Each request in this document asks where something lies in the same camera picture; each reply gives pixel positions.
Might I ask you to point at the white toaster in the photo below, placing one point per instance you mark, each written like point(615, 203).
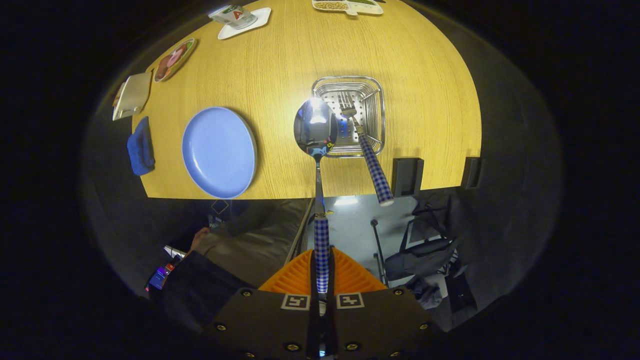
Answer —
point(134, 95)

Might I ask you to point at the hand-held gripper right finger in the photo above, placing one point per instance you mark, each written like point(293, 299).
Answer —
point(380, 325)

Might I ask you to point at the phone with lit screen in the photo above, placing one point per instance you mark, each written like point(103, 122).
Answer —
point(159, 277)

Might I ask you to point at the person's dark shirt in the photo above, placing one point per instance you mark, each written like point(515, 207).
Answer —
point(200, 290)

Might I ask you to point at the white flat device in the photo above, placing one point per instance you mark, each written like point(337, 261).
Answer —
point(175, 251)

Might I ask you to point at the black case with yellow outline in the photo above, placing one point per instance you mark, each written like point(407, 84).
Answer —
point(220, 212)

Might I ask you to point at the black table clamp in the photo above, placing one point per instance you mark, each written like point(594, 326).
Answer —
point(407, 177)
point(472, 172)

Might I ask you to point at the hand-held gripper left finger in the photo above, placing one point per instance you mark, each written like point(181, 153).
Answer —
point(270, 325)

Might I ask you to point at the blue folded cloth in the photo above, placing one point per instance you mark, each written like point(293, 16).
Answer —
point(141, 150)

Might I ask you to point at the blue round plate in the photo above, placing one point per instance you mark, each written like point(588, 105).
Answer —
point(220, 152)

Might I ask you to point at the white divided snack tray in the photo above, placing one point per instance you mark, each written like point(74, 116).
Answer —
point(350, 9)

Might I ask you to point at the grey oval food plate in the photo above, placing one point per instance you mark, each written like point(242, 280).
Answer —
point(193, 42)

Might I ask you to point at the white square coaster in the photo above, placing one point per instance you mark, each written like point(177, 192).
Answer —
point(230, 34)

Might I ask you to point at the white bottle with green label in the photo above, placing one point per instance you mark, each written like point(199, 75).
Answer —
point(235, 16)

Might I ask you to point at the pink ham slice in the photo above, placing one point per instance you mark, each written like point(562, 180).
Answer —
point(175, 58)

